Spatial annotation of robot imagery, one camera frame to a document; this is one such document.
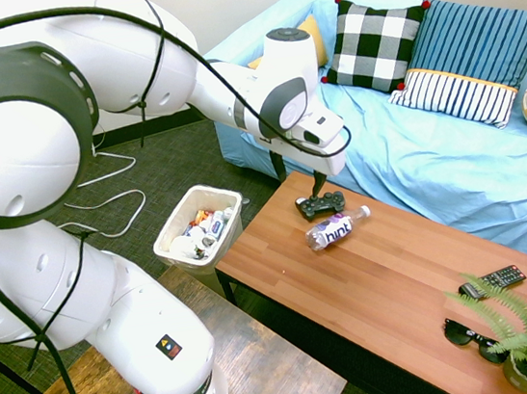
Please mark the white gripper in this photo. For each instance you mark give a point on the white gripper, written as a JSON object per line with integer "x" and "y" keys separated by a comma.
{"x": 322, "y": 159}

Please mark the clear plastic hint bottle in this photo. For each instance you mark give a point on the clear plastic hint bottle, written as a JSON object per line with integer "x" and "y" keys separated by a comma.
{"x": 333, "y": 231}

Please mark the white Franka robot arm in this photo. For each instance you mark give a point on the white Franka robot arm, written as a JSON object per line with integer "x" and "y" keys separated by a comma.
{"x": 129, "y": 321}

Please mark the crushed labelled bottle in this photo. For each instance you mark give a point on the crushed labelled bottle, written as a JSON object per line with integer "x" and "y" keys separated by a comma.
{"x": 217, "y": 225}

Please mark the white trash bin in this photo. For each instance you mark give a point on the white trash bin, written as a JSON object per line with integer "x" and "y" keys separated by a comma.
{"x": 222, "y": 251}

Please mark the black game controller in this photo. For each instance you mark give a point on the black game controller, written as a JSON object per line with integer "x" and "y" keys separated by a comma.
{"x": 323, "y": 204}

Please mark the light blue sofa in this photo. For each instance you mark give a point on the light blue sofa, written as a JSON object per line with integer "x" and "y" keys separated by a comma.
{"x": 409, "y": 163}

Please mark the wooden coffee table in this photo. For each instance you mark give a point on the wooden coffee table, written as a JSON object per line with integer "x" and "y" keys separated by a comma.
{"x": 376, "y": 279}

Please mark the mustard yellow pillow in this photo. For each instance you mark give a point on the mustard yellow pillow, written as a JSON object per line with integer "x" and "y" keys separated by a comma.
{"x": 315, "y": 37}

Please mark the crumpled white paper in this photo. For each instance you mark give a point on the crumpled white paper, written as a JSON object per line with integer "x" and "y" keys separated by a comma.
{"x": 181, "y": 246}

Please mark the black white checkered pillow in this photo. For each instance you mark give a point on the black white checkered pillow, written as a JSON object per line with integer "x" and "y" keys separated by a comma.
{"x": 370, "y": 47}

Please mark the white navy striped pillow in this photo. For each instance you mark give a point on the white navy striped pillow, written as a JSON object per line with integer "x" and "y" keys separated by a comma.
{"x": 459, "y": 96}

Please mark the rustic dark wood table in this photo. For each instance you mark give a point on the rustic dark wood table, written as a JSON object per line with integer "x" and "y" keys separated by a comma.
{"x": 266, "y": 366}

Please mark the blue striped pillow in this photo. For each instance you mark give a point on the blue striped pillow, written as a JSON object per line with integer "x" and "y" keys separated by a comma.
{"x": 476, "y": 42}

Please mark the black tv remote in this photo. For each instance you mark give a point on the black tv remote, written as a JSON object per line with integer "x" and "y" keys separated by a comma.
{"x": 495, "y": 279}

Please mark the black sunglasses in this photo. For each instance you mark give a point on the black sunglasses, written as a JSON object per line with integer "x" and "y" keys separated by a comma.
{"x": 461, "y": 333}

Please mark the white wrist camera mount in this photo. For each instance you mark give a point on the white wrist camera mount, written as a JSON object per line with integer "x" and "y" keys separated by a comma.
{"x": 324, "y": 126}

